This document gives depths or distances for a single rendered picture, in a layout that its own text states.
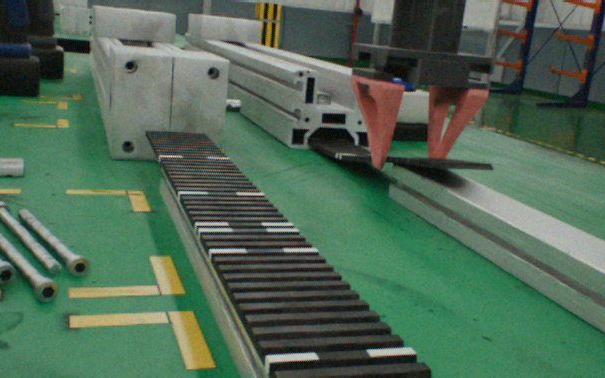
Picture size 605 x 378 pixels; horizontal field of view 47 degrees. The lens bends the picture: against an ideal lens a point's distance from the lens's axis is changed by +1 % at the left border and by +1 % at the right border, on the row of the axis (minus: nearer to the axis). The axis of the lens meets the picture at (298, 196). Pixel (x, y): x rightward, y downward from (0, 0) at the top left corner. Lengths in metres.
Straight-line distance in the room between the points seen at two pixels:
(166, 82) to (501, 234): 0.33
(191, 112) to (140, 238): 0.23
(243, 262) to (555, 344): 0.15
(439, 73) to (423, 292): 0.23
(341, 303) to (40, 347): 0.12
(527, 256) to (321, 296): 0.20
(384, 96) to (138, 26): 0.56
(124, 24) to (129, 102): 0.41
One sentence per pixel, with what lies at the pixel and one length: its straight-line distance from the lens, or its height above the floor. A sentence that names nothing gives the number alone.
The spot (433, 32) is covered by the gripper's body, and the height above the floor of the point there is 0.92.
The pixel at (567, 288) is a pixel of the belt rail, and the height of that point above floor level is 0.79.
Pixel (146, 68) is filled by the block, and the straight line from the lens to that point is 0.63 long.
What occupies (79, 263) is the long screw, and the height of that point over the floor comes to 0.79.
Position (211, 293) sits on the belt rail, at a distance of 0.34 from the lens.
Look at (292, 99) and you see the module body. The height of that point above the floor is 0.83.
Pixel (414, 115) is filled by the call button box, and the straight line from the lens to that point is 0.91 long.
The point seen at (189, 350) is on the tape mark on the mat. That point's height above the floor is 0.78.
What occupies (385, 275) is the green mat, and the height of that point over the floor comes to 0.78.
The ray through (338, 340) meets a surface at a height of 0.81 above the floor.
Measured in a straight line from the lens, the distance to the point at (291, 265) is 0.30.
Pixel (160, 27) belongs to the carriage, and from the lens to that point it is 1.05.
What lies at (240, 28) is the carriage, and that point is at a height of 0.89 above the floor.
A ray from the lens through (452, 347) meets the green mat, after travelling 0.33.
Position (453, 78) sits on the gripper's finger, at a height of 0.88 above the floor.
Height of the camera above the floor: 0.92
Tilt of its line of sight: 14 degrees down
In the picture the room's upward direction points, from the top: 6 degrees clockwise
